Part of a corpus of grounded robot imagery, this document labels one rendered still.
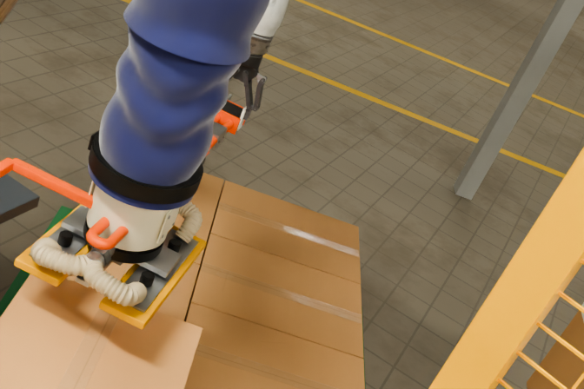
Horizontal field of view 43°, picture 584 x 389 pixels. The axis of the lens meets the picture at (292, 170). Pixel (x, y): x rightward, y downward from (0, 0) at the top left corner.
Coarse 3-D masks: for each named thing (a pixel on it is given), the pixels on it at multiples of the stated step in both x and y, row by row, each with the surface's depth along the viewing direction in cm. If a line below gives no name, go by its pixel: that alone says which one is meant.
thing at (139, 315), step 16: (176, 240) 164; (192, 240) 171; (192, 256) 166; (128, 272) 154; (144, 272) 151; (176, 272) 160; (160, 288) 153; (112, 304) 145; (144, 304) 147; (160, 304) 150; (128, 320) 144; (144, 320) 144
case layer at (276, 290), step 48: (240, 192) 302; (240, 240) 274; (288, 240) 285; (336, 240) 298; (192, 288) 242; (240, 288) 250; (288, 288) 260; (336, 288) 270; (240, 336) 231; (288, 336) 239; (336, 336) 247; (192, 384) 207; (240, 384) 214; (288, 384) 221; (336, 384) 228
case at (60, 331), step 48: (48, 288) 161; (0, 336) 146; (48, 336) 150; (96, 336) 155; (144, 336) 160; (192, 336) 165; (0, 384) 137; (48, 384) 140; (96, 384) 144; (144, 384) 149
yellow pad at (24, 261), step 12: (60, 228) 157; (60, 240) 152; (72, 240) 156; (84, 240) 157; (24, 252) 148; (72, 252) 152; (84, 252) 155; (24, 264) 146; (36, 264) 146; (36, 276) 146; (48, 276) 145; (60, 276) 146
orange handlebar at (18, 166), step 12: (216, 120) 201; (0, 168) 148; (12, 168) 152; (24, 168) 151; (36, 168) 152; (36, 180) 151; (48, 180) 151; (60, 180) 152; (60, 192) 151; (72, 192) 150; (84, 192) 151; (84, 204) 151; (96, 228) 143; (120, 228) 146; (96, 240) 140; (108, 240) 141; (120, 240) 144
